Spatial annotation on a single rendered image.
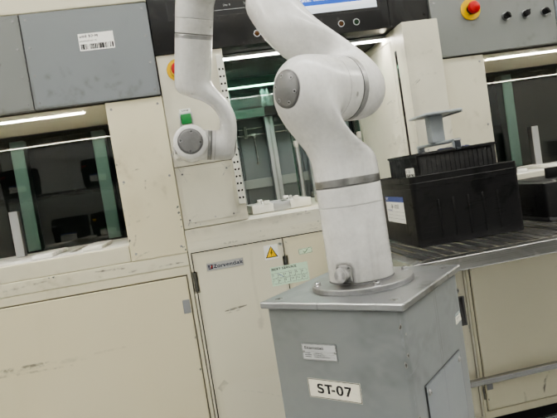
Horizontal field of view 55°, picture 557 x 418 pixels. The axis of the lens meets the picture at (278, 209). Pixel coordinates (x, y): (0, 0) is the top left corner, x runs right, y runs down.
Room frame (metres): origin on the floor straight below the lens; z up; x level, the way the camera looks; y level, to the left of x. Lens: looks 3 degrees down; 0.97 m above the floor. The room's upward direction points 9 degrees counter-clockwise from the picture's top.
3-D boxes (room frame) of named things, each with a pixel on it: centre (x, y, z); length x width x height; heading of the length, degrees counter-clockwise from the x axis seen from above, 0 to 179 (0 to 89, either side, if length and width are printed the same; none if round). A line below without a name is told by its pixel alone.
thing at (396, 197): (1.43, -0.44, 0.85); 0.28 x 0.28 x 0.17; 7
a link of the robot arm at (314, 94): (0.97, -0.11, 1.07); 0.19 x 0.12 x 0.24; 131
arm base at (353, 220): (1.00, -0.13, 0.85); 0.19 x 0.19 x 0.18
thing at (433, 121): (1.43, -0.44, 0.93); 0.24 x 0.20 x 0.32; 7
